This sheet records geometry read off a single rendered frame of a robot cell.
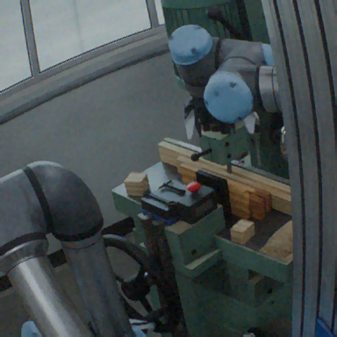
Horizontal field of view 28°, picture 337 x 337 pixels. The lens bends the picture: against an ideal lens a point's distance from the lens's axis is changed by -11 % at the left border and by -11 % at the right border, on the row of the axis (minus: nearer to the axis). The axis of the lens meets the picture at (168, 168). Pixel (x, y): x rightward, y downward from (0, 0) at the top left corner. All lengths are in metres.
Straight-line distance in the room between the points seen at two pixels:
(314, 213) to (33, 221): 0.52
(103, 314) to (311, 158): 0.68
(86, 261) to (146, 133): 2.06
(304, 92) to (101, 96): 2.43
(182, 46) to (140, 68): 1.93
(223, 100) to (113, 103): 2.04
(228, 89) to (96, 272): 0.39
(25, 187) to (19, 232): 0.08
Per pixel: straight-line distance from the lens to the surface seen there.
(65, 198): 1.11
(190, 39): 1.20
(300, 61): 0.64
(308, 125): 0.67
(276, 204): 1.68
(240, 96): 1.05
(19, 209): 1.09
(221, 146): 1.67
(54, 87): 2.92
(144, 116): 3.19
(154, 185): 1.88
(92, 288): 1.23
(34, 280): 1.07
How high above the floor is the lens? 1.82
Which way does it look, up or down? 28 degrees down
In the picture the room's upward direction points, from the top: 11 degrees counter-clockwise
